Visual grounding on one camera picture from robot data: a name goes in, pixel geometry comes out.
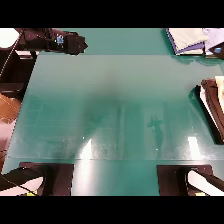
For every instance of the cream garment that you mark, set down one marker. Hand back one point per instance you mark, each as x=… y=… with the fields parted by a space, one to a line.
x=220 y=90

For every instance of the white T-shirt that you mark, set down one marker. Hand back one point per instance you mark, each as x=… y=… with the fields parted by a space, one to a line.
x=186 y=37

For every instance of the lavender garment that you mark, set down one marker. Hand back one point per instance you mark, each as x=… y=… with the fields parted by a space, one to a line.
x=215 y=35

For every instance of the brown garment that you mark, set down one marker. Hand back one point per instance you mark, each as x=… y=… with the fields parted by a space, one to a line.
x=213 y=100

